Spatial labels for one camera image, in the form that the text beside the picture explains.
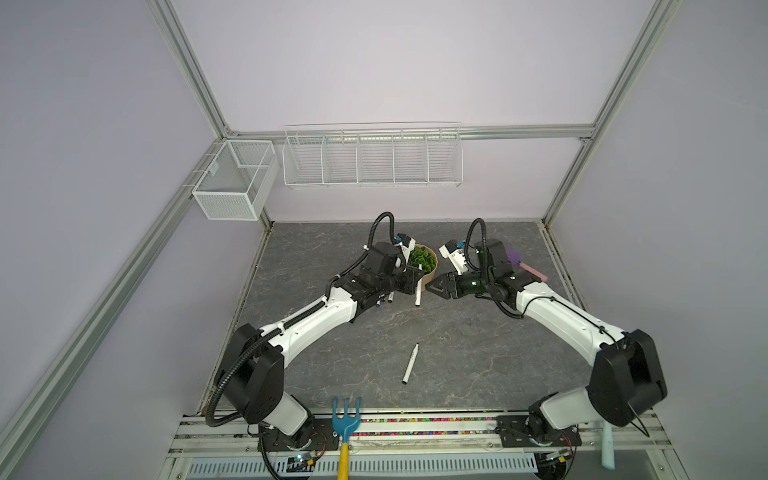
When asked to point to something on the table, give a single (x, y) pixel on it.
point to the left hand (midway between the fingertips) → (422, 276)
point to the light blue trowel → (607, 446)
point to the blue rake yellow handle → (345, 425)
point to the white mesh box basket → (238, 180)
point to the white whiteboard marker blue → (378, 304)
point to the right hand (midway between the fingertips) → (431, 287)
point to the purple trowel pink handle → (514, 257)
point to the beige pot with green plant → (427, 261)
